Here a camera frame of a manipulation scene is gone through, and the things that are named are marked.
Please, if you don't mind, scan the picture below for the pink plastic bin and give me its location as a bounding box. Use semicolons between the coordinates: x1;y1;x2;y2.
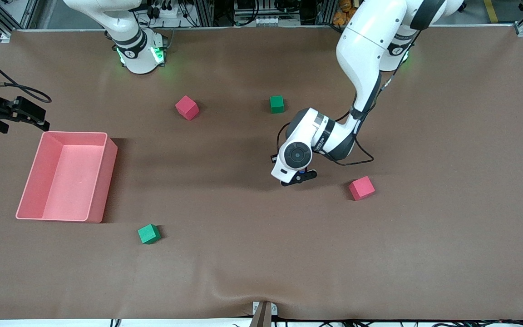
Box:
15;131;118;223

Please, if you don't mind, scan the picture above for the pink foam cube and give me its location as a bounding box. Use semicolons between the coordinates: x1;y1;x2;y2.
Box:
348;176;376;201
175;95;200;121

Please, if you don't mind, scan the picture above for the white power strip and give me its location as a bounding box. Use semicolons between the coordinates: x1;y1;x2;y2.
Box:
150;2;189;20

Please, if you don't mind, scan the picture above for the white terminal strip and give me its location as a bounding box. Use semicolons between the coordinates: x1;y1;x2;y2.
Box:
253;16;301;27

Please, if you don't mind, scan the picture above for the brown table cover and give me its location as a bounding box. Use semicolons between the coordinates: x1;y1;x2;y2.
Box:
0;25;523;321

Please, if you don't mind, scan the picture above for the orange packets pile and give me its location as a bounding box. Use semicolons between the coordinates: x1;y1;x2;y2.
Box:
333;0;357;25

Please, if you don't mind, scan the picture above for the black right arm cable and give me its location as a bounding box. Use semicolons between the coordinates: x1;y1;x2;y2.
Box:
0;45;52;104

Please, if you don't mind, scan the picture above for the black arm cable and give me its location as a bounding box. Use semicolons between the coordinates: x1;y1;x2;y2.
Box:
272;68;396;166
0;45;52;104

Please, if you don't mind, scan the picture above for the aluminium frame post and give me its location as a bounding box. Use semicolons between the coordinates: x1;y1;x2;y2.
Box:
198;0;214;27
318;0;335;25

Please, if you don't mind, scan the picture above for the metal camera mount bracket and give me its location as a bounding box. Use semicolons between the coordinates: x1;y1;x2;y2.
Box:
249;301;279;327

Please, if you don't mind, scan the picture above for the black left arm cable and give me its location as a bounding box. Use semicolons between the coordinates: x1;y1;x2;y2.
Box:
272;68;396;166

